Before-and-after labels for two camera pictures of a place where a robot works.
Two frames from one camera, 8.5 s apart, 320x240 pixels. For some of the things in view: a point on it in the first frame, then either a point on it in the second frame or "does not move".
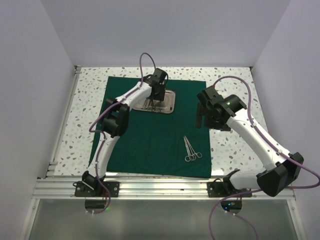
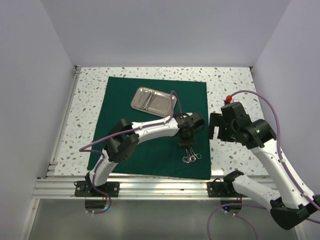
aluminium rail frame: x=62 y=188 does not move
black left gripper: x=161 y=96 → x=189 y=142
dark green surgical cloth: x=160 y=144 does not move
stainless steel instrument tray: x=168 y=105 does not move
